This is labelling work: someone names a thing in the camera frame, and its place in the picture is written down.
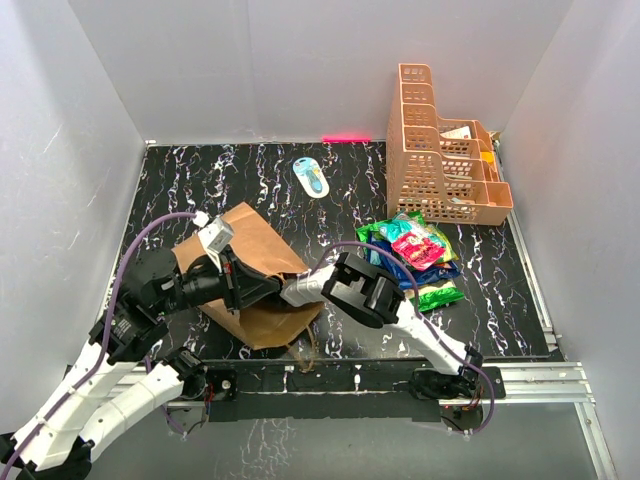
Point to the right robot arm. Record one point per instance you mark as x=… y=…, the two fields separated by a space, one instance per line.
x=372 y=297

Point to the white card in organizer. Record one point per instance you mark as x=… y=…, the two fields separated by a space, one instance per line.
x=459 y=133

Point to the blue Burts chips bag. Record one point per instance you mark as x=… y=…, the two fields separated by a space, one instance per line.
x=375 y=258

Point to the pink red snack packet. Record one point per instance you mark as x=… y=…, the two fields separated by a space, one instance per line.
x=419 y=252

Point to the orange plastic file organizer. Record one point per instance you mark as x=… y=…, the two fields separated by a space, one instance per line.
x=446 y=180

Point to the brown paper bag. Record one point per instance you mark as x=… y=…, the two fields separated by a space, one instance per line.
x=270 y=323

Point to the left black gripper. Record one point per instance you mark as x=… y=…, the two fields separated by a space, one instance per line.
x=241 y=287

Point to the yellow green snack bag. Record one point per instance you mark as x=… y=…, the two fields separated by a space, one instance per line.
x=435 y=235

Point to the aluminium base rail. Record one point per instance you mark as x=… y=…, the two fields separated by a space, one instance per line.
x=368 y=419

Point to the blue correction tape blister pack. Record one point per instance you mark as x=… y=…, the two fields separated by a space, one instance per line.
x=309 y=173

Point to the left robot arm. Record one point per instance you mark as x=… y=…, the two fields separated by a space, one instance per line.
x=79 y=419

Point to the teal white snack packet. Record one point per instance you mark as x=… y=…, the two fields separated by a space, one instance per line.
x=401 y=224

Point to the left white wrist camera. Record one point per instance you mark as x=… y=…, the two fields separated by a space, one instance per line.
x=214 y=235

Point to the dark blue Burts chilli bag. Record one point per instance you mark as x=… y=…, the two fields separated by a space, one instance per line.
x=434 y=274

